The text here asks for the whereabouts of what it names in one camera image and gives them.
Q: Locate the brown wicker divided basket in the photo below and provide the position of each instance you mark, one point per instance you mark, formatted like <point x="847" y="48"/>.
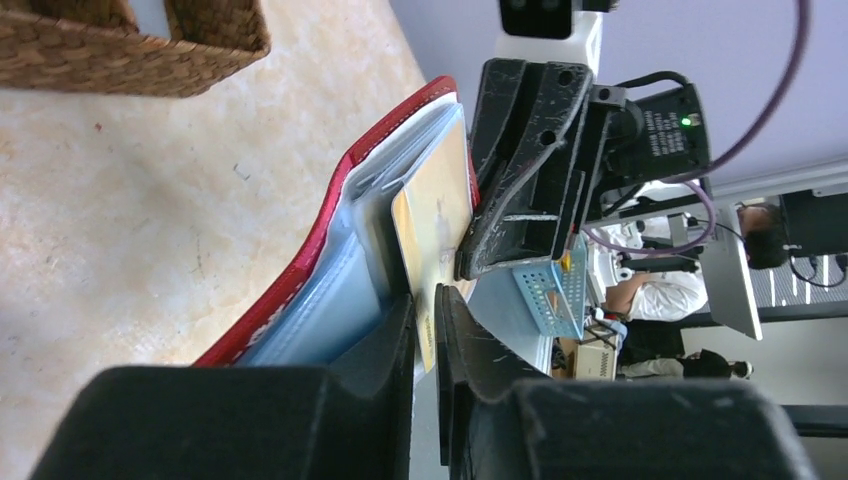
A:
<point x="97" y="47"/>

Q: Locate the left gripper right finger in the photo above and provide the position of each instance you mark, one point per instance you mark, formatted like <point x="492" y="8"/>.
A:
<point x="501" y="418"/>

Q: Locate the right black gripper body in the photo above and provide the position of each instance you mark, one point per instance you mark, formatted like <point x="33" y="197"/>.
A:
<point x="602" y="103"/>

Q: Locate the person in white shirt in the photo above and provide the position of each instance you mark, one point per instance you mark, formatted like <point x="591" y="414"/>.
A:
<point x="672" y="296"/>

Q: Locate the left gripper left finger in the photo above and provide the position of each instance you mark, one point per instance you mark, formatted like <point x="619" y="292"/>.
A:
<point x="350" y="419"/>

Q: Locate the gold credit card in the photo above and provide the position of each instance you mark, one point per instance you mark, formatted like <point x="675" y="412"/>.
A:
<point x="431" y="213"/>

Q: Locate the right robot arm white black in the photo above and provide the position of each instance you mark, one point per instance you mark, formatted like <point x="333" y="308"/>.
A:
<point x="661" y="133"/>

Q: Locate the blue plastic storage basket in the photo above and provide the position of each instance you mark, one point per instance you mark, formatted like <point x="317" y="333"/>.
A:
<point x="556" y="296"/>

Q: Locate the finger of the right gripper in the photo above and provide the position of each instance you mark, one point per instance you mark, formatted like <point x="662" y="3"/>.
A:
<point x="524" y="138"/>

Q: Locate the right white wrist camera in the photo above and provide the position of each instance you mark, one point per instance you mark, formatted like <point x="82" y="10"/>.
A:
<point x="542" y="31"/>

